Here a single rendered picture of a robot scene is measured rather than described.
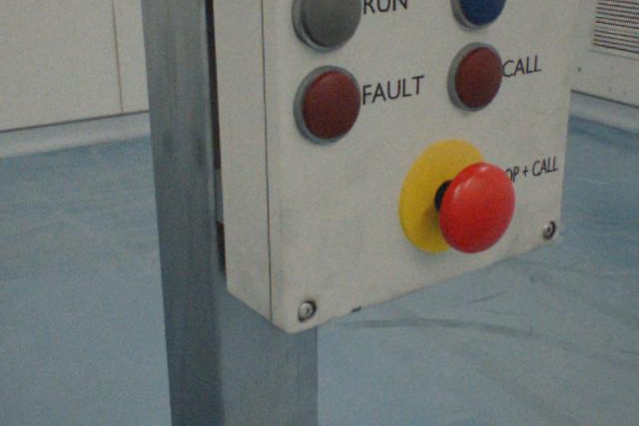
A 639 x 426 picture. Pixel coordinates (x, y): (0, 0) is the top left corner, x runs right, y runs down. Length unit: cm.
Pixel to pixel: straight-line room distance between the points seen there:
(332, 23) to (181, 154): 12
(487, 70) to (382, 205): 7
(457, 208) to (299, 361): 14
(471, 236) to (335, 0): 12
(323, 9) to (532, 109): 14
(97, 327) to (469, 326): 92
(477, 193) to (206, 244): 13
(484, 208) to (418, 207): 3
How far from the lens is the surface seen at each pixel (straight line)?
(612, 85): 422
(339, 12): 34
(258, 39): 35
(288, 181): 35
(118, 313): 237
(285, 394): 47
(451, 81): 39
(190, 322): 45
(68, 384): 209
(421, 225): 40
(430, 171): 39
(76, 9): 383
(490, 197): 38
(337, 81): 34
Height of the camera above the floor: 105
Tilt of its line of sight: 19 degrees down
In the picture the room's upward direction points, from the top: 1 degrees counter-clockwise
